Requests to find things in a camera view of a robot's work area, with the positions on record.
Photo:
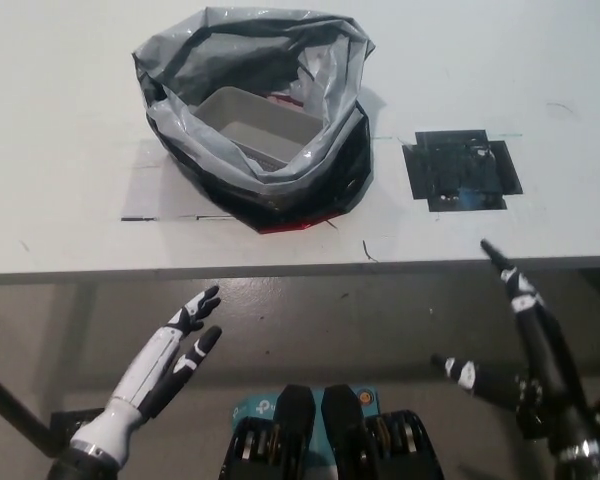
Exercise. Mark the black slanted table leg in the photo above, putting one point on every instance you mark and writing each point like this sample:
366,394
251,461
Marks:
10,400

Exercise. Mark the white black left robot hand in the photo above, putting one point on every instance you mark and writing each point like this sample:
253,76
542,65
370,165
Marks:
155,370

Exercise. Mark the small grey rectangular basket container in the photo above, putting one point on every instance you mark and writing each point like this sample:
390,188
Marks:
265,132

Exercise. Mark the clear tape patch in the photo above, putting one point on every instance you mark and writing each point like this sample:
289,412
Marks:
145,190

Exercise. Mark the grey and black plastic bag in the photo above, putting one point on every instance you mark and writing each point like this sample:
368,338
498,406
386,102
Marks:
305,200

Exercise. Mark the teal router box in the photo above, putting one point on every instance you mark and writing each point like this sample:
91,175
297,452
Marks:
255,407

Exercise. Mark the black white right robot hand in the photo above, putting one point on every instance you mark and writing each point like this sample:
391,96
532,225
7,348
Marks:
545,380

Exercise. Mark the red pink packet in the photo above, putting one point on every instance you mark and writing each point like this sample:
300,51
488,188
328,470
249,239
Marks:
286,99

